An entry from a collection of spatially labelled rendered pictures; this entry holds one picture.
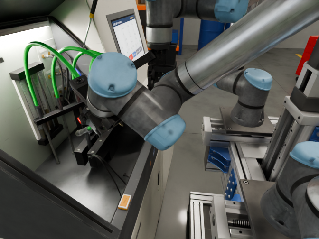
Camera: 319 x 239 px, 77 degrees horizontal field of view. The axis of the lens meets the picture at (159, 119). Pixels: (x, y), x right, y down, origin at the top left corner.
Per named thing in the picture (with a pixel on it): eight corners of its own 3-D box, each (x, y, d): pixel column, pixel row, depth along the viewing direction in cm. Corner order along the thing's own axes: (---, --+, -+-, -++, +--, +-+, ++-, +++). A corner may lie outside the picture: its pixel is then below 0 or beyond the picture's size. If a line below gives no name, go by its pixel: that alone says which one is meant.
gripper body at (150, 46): (172, 87, 62) (174, 46, 55) (145, 84, 63) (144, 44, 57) (175, 78, 68) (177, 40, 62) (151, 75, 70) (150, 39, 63)
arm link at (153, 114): (195, 107, 42) (155, 72, 41) (183, 140, 33) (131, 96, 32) (172, 128, 46) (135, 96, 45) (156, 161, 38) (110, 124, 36)
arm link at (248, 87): (258, 109, 85) (267, 79, 78) (229, 98, 94) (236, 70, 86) (270, 100, 92) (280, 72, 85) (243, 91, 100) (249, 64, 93)
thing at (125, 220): (126, 254, 70) (121, 230, 61) (113, 252, 70) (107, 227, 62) (160, 142, 121) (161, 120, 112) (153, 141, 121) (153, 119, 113)
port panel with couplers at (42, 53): (60, 106, 104) (41, 44, 87) (53, 105, 104) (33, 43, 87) (73, 96, 114) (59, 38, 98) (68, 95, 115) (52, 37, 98)
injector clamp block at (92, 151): (100, 179, 92) (95, 154, 84) (80, 175, 94) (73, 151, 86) (125, 134, 120) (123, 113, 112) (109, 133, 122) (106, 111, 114)
